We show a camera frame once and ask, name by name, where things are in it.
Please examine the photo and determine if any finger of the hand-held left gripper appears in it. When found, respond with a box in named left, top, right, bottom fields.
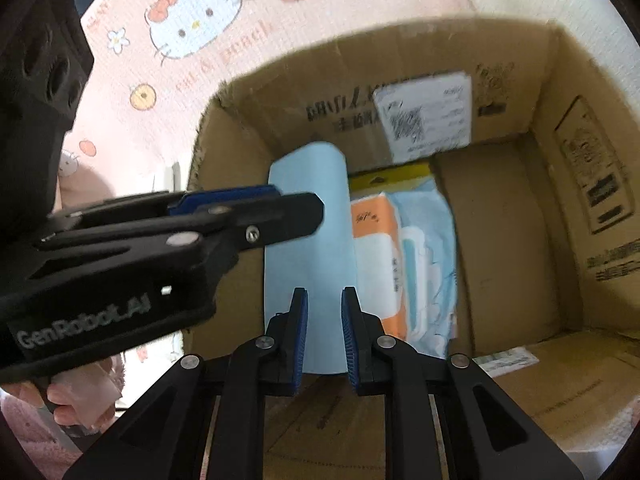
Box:
left=47, top=185, right=281, bottom=231
left=35, top=191, right=326, bottom=257

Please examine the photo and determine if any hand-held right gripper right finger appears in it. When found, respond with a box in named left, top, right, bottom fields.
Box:
left=341, top=286, right=583, bottom=480

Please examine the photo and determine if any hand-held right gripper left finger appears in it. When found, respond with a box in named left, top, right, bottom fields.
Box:
left=62, top=287, right=308, bottom=480

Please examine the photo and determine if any light blue box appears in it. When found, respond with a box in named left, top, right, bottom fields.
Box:
left=262, top=142, right=357, bottom=376

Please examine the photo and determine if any orange tissue pack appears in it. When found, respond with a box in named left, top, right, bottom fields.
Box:
left=349, top=192, right=408, bottom=342

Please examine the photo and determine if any blue wet wipes pack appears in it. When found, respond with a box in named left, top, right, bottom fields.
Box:
left=387, top=177, right=458, bottom=359

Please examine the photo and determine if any brown cardboard box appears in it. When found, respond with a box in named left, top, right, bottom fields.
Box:
left=185, top=16, right=640, bottom=480

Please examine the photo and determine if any person's left hand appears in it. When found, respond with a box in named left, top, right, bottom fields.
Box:
left=20, top=360, right=123, bottom=431

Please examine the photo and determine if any yellow package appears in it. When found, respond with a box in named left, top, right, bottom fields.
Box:
left=347, top=161, right=436, bottom=194

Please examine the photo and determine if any small white sticker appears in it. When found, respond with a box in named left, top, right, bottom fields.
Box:
left=472, top=345, right=541, bottom=377

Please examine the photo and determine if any white shipping label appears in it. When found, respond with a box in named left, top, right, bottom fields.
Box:
left=372, top=71, right=473, bottom=163

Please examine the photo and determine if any pink cartoon printed mat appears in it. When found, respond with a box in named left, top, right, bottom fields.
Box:
left=50, top=0, right=640, bottom=466

